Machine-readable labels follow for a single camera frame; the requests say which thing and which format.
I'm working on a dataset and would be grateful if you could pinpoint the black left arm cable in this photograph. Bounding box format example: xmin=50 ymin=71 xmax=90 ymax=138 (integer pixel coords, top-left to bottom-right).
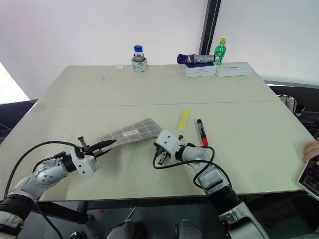
xmin=3 ymin=140 xmax=81 ymax=200

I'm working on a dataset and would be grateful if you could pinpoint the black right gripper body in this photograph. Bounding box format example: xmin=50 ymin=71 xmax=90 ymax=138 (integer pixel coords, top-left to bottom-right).
xmin=154 ymin=145 xmax=172 ymax=166

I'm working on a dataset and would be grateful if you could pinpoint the white phone box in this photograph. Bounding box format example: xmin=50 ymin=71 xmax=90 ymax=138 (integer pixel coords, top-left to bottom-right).
xmin=183 ymin=62 xmax=217 ymax=78

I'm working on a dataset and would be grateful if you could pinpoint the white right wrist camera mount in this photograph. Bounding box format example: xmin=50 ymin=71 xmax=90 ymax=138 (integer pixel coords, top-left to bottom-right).
xmin=153 ymin=128 xmax=185 ymax=155

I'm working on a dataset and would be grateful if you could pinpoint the green plastic bottle yellow cap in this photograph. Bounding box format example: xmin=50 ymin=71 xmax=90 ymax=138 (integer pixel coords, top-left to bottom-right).
xmin=214 ymin=38 xmax=227 ymax=66

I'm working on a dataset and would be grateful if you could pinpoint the black table frame bar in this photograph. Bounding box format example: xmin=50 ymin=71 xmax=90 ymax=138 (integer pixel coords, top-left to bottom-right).
xmin=31 ymin=201 xmax=89 ymax=225

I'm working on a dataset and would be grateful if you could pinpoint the yellow highlighter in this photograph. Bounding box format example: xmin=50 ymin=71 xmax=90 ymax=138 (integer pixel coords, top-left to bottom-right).
xmin=177 ymin=109 xmax=191 ymax=130

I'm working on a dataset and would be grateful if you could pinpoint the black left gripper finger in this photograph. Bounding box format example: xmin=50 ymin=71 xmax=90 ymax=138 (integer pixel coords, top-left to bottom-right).
xmin=93 ymin=148 xmax=112 ymax=158
xmin=94 ymin=139 xmax=117 ymax=150

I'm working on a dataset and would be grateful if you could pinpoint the grey grid pouch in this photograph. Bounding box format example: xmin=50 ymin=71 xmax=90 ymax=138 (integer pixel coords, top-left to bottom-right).
xmin=97 ymin=118 xmax=162 ymax=148

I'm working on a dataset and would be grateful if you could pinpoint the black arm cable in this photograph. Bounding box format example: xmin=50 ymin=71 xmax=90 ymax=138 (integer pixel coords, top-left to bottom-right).
xmin=3 ymin=140 xmax=81 ymax=200
xmin=152 ymin=145 xmax=233 ymax=192

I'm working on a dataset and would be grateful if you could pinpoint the dark rounded shape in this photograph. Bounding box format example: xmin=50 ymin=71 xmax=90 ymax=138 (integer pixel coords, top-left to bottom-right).
xmin=173 ymin=219 xmax=203 ymax=239
xmin=106 ymin=219 xmax=146 ymax=239

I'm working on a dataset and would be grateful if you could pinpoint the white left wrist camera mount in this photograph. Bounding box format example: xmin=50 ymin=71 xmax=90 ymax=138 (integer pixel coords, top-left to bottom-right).
xmin=74 ymin=152 xmax=97 ymax=177

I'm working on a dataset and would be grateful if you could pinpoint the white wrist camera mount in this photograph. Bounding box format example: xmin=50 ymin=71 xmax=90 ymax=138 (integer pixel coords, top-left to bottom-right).
xmin=74 ymin=152 xmax=97 ymax=177
xmin=153 ymin=128 xmax=185 ymax=155

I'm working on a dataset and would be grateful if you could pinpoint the bystander hand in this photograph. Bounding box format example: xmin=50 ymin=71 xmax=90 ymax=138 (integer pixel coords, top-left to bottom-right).
xmin=303 ymin=140 xmax=319 ymax=165

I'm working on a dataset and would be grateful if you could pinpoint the handheld tablet device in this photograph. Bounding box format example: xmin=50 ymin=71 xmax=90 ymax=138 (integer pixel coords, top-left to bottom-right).
xmin=295 ymin=158 xmax=319 ymax=200

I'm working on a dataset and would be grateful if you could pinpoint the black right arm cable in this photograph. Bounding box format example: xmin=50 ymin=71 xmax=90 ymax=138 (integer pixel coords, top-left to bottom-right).
xmin=152 ymin=145 xmax=233 ymax=192

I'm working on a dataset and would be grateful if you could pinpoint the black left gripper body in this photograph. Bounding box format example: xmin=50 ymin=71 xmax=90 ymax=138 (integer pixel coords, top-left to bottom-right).
xmin=75 ymin=136 xmax=97 ymax=158

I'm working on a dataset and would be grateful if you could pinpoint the blue-capped white bottle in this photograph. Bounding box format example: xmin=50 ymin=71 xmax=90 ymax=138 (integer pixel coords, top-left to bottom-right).
xmin=133 ymin=45 xmax=144 ymax=60

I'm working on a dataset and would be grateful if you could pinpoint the white device with red wires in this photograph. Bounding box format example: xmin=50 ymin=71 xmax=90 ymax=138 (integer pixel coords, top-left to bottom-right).
xmin=278 ymin=93 xmax=306 ymax=117

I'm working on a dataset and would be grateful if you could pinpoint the white flat box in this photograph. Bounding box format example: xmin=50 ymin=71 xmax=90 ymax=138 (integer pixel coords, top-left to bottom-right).
xmin=215 ymin=62 xmax=252 ymax=77

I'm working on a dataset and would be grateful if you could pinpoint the red marker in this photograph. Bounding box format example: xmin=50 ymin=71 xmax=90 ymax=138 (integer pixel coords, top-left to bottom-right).
xmin=196 ymin=118 xmax=209 ymax=147

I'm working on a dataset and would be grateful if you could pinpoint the dark vertical wall post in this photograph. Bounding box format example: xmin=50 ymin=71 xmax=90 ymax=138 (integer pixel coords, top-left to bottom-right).
xmin=198 ymin=0 xmax=222 ymax=56

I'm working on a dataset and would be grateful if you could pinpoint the purple folded umbrella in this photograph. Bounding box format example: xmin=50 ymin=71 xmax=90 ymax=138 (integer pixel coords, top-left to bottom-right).
xmin=177 ymin=53 xmax=216 ymax=65

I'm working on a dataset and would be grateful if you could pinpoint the white tape roll green print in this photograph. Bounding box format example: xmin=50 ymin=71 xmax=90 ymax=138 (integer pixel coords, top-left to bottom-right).
xmin=131 ymin=56 xmax=149 ymax=73

